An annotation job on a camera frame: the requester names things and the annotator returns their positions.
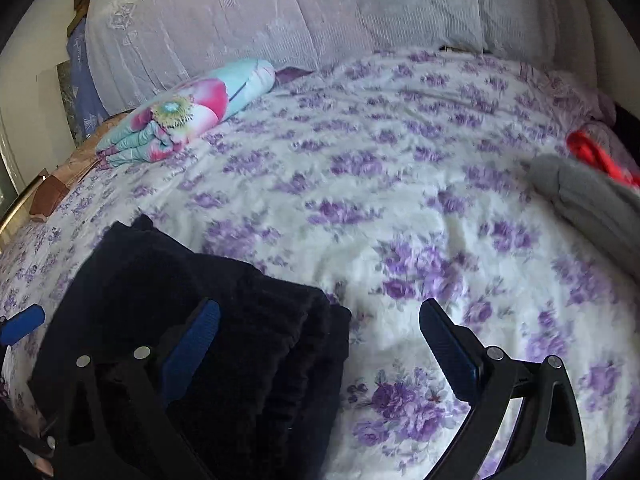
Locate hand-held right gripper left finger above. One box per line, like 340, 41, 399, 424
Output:
27, 299, 221, 480

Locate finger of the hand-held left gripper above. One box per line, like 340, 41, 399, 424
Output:
0, 304, 47, 347

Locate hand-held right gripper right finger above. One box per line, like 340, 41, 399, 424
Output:
419, 299, 587, 480

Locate dark navy pants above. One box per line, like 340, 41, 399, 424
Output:
27, 214, 353, 480

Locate purple floral bedsheet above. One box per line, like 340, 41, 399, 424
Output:
0, 49, 640, 480

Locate grey garment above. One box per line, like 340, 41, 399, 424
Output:
527, 154, 640, 248

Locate red cloth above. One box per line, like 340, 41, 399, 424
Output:
565, 130, 640, 188

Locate blue patterned cloth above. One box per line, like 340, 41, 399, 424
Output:
65, 17, 111, 143

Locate folded teal pink floral quilt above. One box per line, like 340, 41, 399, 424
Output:
95, 57, 277, 166

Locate white lace headboard cover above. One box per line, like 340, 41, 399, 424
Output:
85, 0, 601, 116

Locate brass bed rail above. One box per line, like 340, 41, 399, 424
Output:
0, 175, 48, 251

